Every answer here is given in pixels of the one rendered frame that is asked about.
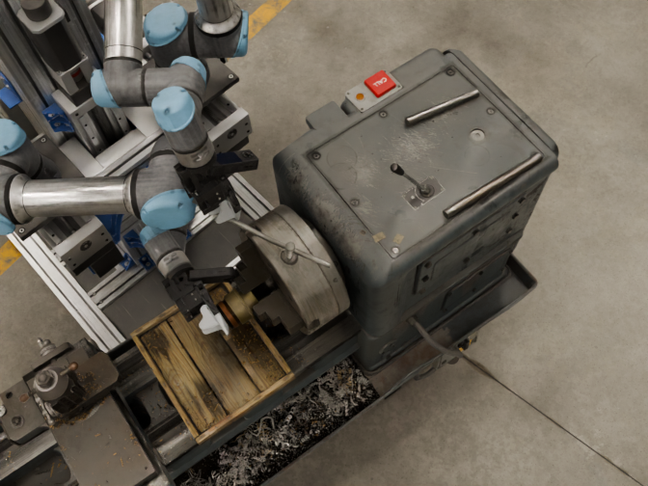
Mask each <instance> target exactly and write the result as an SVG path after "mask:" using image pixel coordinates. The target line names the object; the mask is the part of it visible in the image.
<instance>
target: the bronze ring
mask: <svg viewBox="0 0 648 486"><path fill-rule="evenodd" d="M224 299H225V300H224V301H223V302H222V301H220V302H219V303H218V304H217V305H215V306H216V308H217V309H218V311H219V313H220V314H222V316H223V317H224V319H225V320H226V321H227V323H228V324H229V326H230V327H231V329H232V330H233V329H234V328H236V327H238V326H239V325H238V324H240V323H242V325H243V324H245V323H246V322H248V321H249V320H250V319H252V318H253V319H255V318H256V317H255V316H254V314H253V312H254V309H253V306H254V305H256V304H258V303H259V301H258V300H257V298H256V297H255V295H254V294H253V292H252V291H249V292H247V293H246V294H243V293H242V291H241V290H240V291H239V292H237V290H236V289H235V288H233V289H232V292H230V293H229V294H227V295H226V296H225V297H224Z"/></svg>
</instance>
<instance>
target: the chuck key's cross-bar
mask: <svg viewBox="0 0 648 486"><path fill-rule="evenodd" d="M228 221H229V222H231V223H233V224H235V225H237V226H239V227H240V228H242V229H243V230H246V231H248V232H250V233H252V234H254V235H256V236H258V237H260V238H262V239H264V240H266V241H268V242H270V243H272V244H274V245H276V246H278V247H281V248H283V249H285V243H283V242H281V241H279V240H276V239H274V238H272V237H270V236H268V235H266V234H264V233H262V232H260V231H258V230H256V229H254V228H252V227H250V226H248V225H246V224H244V223H242V222H240V221H238V220H236V219H234V218H232V219H229V220H228ZM293 253H294V254H296V255H298V256H301V257H304V258H306V259H309V260H311V261H313V262H316V263H318V264H320V265H323V266H325V267H327V268H329V269H330V268H331V266H332V263H330V262H327V261H325V260H323V259H320V258H318V257H316V256H312V255H310V254H308V253H305V252H303V251H301V250H298V249H296V248H295V250H294V252H293Z"/></svg>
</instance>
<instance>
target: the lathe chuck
mask: <svg viewBox="0 0 648 486"><path fill-rule="evenodd" d="M248 226H250V227H252V228H254V229H255V228H257V229H258V230H259V231H260V232H262V233H264V234H266V235H268V236H270V237H272V238H274V239H276V240H279V241H281V242H283V243H285V244H286V243H287V242H289V241H291V242H293V243H294V244H295V248H296V249H298V250H301V251H303V252H305V253H308V254H310V255H311V253H310V251H309V250H308V249H307V247H306V246H305V244H304V243H303V242H302V240H301V239H300V238H299V236H298V235H297V234H296V233H295V231H294V230H293V229H292V228H291V227H290V226H289V225H288V223H287V222H286V221H285V220H284V219H283V218H281V217H280V216H279V215H278V214H276V213H275V212H272V211H269V212H268V213H266V214H264V215H263V216H261V217H260V218H258V219H257V220H255V221H253V222H252V223H251V224H250V225H248ZM247 233H248V231H246V230H244V229H241V230H240V232H239V235H240V239H241V242H242V243H243V242H244V241H246V240H247V239H249V238H248V236H247V235H246V234H247ZM251 239H252V241H253V243H254V245H255V246H256V249H257V251H258V253H259V255H260V257H261V259H262V260H263V262H264V264H265V266H266V268H267V270H268V272H269V273H270V275H271V276H272V277H273V279H274V280H275V282H276V283H277V285H278V286H279V288H277V289H276V290H275V291H277V290H278V289H279V290H280V291H281V292H282V293H283V295H284V296H285V298H286V299H287V300H288V302H289V303H290V304H291V306H292V307H293V308H294V309H295V310H296V311H297V312H298V314H299V315H300V316H301V318H302V319H303V320H304V322H305V323H306V324H307V325H310V324H311V322H312V321H313V320H314V319H316V320H317V322H318V324H317V325H316V326H315V327H314V328H311V329H309V330H308V329H307V327H306V326H305V327H303V328H302V329H300V331H301V332H303V333H304V334H306V335H310V334H312V333H313V332H314V331H316V330H317V329H319V328H320V327H322V326H323V325H325V324H326V323H328V322H329V321H330V320H332V319H333V318H335V317H336V316H338V303H337V300H336V297H335V295H334V293H333V290H332V289H331V287H330V285H329V283H328V281H327V280H326V278H325V276H324V274H323V272H322V271H321V269H320V267H319V266H318V264H317V263H316V262H313V261H311V260H309V259H306V258H304V257H302V256H298V255H296V256H297V257H296V260H295V261H294V262H292V263H286V262H285V261H284V260H283V253H284V251H285V249H283V248H281V247H278V246H276V245H274V244H272V243H270V242H268V241H266V240H264V239H262V238H260V237H258V236H255V235H254V236H253V237H252V238H251ZM275 291H273V292H272V293H274V292H275ZM272 293H271V294H272Z"/></svg>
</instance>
